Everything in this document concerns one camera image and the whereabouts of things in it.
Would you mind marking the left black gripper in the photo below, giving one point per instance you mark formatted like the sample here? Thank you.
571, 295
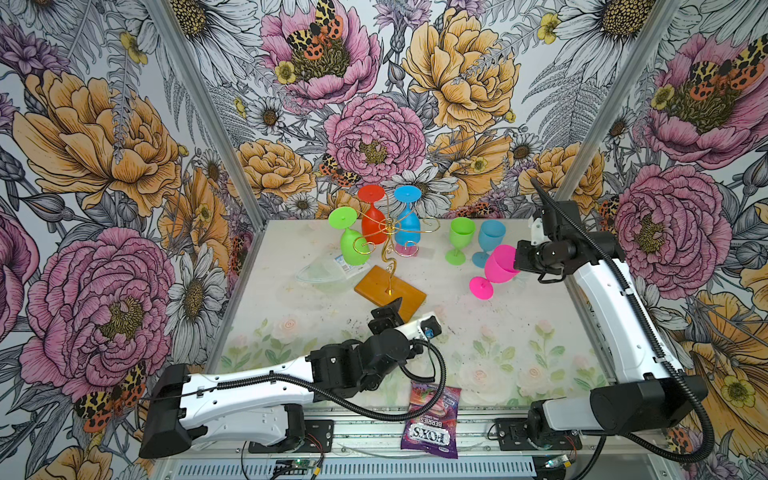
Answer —
389, 317

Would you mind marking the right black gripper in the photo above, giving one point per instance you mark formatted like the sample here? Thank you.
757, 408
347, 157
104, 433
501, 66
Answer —
522, 261

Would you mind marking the pink wine glass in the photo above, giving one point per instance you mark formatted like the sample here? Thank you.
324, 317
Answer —
499, 268

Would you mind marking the blue wine glass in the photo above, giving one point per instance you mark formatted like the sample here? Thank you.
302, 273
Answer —
490, 236
407, 224

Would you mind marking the green wine glass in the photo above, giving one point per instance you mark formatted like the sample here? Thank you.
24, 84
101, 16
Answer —
354, 247
462, 232

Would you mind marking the red wine glass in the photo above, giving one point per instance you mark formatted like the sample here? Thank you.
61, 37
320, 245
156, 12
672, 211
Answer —
373, 221

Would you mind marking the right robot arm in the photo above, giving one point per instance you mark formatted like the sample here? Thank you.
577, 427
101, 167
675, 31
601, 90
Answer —
650, 389

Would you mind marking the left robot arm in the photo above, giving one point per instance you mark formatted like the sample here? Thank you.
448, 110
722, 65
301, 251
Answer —
265, 406

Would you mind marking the clear surgical mask packet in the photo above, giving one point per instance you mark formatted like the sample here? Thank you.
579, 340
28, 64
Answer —
331, 274

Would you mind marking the purple Fox's candy bag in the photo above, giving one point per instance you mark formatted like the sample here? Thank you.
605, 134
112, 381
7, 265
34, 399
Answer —
434, 432

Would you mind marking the green circuit board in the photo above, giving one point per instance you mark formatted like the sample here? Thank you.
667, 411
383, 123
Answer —
296, 466

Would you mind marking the gold wire glass rack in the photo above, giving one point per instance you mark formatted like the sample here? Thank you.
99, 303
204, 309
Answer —
381, 285

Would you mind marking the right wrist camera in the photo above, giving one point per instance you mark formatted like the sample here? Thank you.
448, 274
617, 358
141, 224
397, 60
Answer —
537, 235

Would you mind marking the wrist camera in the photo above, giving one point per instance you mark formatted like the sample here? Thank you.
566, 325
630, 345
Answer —
424, 328
537, 235

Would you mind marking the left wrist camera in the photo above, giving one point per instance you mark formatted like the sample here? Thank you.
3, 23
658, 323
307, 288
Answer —
424, 328

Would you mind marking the aluminium front rail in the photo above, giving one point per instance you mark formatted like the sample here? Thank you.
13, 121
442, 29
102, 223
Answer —
342, 431

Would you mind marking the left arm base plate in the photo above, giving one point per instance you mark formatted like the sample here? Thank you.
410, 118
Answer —
316, 436

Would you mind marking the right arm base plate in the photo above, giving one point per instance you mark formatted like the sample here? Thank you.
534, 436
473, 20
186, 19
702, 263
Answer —
512, 434

